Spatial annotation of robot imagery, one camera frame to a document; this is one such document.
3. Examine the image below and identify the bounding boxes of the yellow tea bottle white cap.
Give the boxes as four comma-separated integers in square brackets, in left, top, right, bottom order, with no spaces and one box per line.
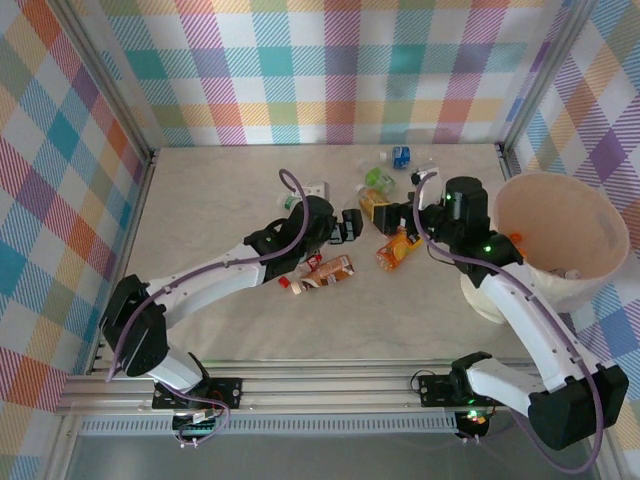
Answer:
[354,183,396,216]

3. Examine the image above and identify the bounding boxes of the brown coffee drink bottle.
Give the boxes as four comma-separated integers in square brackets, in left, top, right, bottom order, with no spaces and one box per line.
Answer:
[291,254,357,296]

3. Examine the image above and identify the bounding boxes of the lime green label bottle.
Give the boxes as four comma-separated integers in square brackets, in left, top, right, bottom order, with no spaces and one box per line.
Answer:
[364,167,399,194]

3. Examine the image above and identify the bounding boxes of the cream white waste bin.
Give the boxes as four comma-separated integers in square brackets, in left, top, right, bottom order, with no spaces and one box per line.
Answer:
[459,171,630,326]

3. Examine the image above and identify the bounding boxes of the orange juice bottle black label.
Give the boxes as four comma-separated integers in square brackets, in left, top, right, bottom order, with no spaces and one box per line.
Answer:
[375,227,426,273]

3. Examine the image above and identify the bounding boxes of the blue label plastic bottle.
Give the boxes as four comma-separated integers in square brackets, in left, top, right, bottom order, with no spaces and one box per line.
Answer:
[378,145,414,170]

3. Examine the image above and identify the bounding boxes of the grey metal lower shelf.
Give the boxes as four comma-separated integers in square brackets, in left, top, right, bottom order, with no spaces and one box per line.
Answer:
[62,432,604,480]

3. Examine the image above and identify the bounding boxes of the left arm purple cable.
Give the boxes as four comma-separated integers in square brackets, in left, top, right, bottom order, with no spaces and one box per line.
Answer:
[105,168,311,384]

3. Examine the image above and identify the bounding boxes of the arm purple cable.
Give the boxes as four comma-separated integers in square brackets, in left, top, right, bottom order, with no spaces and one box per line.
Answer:
[412,169,609,475]
[105,168,311,384]

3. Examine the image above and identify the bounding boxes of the aluminium front frame rail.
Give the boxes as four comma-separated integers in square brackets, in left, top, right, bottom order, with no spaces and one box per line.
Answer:
[54,359,606,416]

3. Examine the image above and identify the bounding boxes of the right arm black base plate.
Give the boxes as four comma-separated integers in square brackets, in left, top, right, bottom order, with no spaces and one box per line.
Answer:
[418,372,459,407]

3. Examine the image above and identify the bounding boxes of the right aluminium frame post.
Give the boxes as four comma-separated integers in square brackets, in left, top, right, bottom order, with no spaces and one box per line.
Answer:
[494,0,599,156]

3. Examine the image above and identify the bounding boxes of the aluminium frame post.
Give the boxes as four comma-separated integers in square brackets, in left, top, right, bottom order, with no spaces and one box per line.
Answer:
[494,0,599,156]
[52,0,161,166]

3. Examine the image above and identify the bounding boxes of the left aluminium side rail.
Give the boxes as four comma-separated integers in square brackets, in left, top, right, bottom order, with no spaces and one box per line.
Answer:
[87,147,161,376]

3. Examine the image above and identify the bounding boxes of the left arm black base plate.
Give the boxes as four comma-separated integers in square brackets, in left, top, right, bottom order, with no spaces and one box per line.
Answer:
[152,377,244,411]

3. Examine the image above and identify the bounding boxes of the grey slotted cable duct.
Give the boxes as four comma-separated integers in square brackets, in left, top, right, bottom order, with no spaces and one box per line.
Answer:
[79,417,461,435]

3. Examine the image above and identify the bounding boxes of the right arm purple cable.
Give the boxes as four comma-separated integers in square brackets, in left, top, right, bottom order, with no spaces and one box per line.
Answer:
[412,169,609,475]

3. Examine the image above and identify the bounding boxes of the left aluminium frame post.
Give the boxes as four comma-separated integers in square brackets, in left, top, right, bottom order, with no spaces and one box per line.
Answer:
[52,0,161,166]

